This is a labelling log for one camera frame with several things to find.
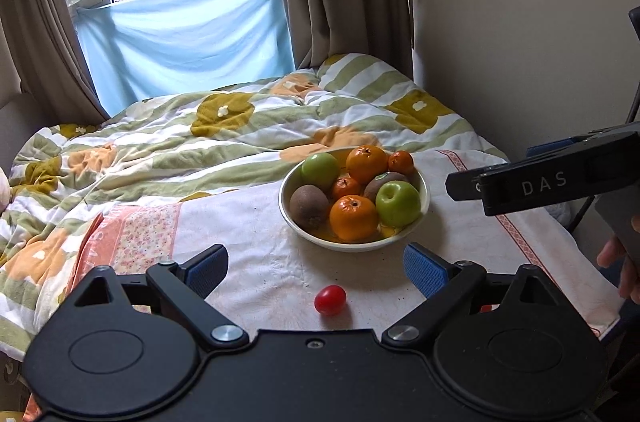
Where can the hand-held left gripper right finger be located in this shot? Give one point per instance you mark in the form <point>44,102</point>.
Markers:
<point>425,273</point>

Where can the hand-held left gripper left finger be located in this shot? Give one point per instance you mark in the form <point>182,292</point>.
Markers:
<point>207,271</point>

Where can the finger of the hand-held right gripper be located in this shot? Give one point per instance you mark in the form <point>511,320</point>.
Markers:
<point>465,184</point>
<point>550,150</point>

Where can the small mandarin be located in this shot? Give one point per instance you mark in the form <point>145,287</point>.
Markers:
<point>345,188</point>
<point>401,162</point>

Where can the green apple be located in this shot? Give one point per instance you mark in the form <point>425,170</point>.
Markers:
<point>397,204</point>
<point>320,167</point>

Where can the orange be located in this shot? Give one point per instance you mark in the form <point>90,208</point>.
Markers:
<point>352,219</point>
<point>367,162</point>

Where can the brown kiwi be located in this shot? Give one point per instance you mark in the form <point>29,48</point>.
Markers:
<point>374,188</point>
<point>307,207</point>

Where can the red cherry tomato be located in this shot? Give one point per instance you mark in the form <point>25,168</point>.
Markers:
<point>330,300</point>

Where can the cream bowl with duck print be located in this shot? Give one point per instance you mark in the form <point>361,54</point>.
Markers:
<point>310,238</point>

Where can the person's right hand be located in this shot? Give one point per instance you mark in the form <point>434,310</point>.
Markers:
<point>629,274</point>

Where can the pink floral cloth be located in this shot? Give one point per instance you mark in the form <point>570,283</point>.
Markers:
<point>260,242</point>

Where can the green striped floral blanket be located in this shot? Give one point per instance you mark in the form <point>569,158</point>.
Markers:
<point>150,137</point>

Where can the pink plush toy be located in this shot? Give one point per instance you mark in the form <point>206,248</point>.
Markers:
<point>3,187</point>

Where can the light blue window cloth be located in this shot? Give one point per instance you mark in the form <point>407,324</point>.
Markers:
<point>190,37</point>

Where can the grey bed headboard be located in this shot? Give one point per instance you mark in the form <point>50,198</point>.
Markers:
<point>20,122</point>

